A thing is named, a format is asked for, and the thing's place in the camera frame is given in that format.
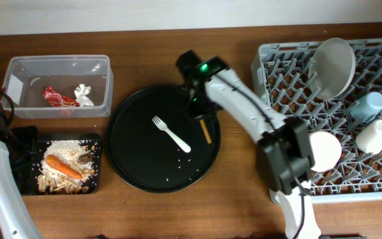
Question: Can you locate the white upturned cup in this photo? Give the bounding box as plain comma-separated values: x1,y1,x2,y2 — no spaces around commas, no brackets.
355,119,382,155

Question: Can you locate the light blue upturned cup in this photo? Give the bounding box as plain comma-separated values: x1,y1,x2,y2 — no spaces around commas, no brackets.
350,92,382,122

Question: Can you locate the pile of almonds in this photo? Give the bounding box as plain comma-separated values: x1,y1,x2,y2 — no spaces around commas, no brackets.
33,140,101,195

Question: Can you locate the pink saucer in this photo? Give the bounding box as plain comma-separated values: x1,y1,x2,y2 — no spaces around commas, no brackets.
309,131,342,172

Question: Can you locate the white plastic fork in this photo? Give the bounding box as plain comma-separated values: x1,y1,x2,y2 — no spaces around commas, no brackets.
152,116,191,153

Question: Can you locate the dark brown food lump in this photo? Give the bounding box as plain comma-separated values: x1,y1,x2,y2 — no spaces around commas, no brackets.
78,153,94,164

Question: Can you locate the grey round plate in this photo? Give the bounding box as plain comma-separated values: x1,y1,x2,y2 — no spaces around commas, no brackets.
308,38,356,100

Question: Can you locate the pile of rice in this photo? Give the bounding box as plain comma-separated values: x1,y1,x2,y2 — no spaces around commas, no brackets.
39,140,97,186

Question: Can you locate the clear plastic bin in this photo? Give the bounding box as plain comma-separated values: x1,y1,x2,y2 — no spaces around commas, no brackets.
3,54,113,119

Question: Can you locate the black rectangular waste tray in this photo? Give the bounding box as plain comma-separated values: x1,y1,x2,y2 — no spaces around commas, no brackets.
13,126,102,195

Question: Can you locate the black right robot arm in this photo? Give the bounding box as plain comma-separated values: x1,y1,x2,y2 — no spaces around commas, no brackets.
176,50,321,238

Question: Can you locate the grey dishwasher rack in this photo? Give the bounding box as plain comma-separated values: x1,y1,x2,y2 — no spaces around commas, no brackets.
251,39,382,204

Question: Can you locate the red snack wrapper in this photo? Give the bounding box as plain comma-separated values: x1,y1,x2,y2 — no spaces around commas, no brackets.
42,86,79,107

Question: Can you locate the orange carrot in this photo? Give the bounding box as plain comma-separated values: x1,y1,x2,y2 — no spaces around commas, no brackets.
45,155,82,179

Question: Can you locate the white tissue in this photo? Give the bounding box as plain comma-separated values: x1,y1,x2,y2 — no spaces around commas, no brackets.
74,84,94,107

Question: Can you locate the wooden chopstick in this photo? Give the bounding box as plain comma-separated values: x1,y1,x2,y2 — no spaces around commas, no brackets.
199,119,212,144

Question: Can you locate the round black tray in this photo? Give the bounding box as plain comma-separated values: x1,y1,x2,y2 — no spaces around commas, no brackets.
105,84,221,193

